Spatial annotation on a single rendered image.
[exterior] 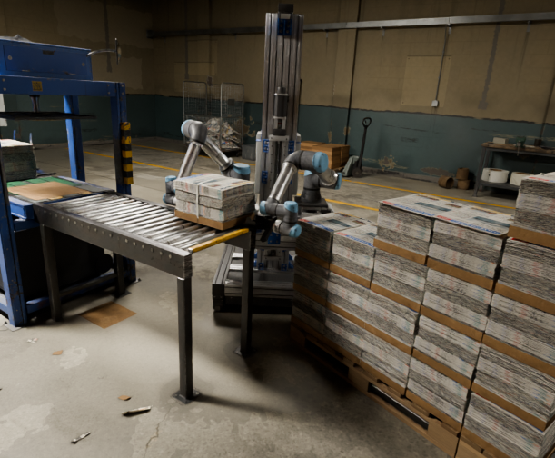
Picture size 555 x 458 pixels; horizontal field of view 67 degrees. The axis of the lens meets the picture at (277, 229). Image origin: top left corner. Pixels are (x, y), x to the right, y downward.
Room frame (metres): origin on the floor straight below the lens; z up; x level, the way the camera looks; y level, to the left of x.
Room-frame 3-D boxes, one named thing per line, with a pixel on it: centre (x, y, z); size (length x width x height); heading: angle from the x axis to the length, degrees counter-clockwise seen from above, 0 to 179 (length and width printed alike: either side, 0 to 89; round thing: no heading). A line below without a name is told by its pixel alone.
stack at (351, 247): (2.07, -0.63, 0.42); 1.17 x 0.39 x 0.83; 40
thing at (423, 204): (1.95, -0.70, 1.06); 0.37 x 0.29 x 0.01; 131
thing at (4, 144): (3.26, 2.16, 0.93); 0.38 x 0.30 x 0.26; 57
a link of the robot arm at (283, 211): (2.22, -0.06, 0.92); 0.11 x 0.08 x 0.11; 66
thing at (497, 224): (1.73, -0.89, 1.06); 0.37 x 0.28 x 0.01; 131
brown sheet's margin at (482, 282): (1.74, -0.90, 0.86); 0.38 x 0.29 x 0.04; 131
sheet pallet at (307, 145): (8.95, -0.80, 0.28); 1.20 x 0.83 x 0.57; 57
